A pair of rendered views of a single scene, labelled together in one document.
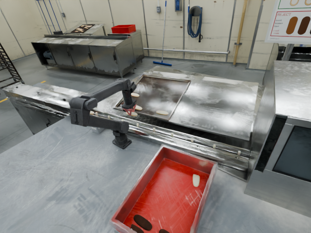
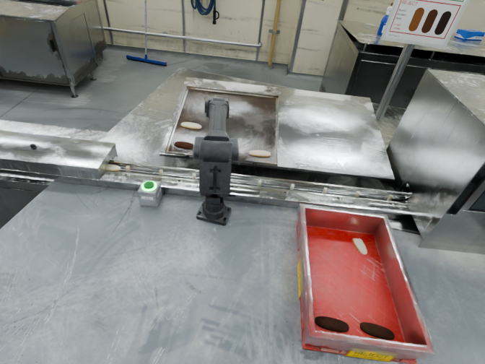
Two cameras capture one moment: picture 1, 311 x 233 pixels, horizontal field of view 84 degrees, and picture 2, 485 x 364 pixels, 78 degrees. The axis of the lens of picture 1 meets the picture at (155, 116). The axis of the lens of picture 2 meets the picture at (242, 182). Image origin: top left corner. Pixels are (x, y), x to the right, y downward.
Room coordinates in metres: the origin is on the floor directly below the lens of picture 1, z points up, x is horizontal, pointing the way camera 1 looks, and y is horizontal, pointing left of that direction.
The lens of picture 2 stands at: (0.17, 0.59, 1.70)
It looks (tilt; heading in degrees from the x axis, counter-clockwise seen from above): 41 degrees down; 328
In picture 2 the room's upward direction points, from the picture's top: 7 degrees clockwise
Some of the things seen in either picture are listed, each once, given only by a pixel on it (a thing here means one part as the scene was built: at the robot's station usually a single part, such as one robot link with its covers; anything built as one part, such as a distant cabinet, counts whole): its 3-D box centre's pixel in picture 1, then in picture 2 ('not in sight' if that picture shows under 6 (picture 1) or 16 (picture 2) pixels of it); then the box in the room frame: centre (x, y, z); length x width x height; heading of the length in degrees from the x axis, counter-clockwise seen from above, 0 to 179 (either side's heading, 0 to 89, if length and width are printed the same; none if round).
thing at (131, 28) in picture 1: (123, 28); not in sight; (4.84, 0.54, 0.93); 0.51 x 0.36 x 0.13; 62
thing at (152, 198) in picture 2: (98, 127); (151, 196); (1.06, 0.45, 0.84); 0.08 x 0.08 x 0.11; 58
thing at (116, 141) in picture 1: (121, 138); (213, 207); (0.89, 0.25, 0.86); 0.12 x 0.09 x 0.08; 49
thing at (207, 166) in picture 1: (170, 193); (350, 272); (0.44, -0.03, 0.87); 0.49 x 0.34 x 0.10; 147
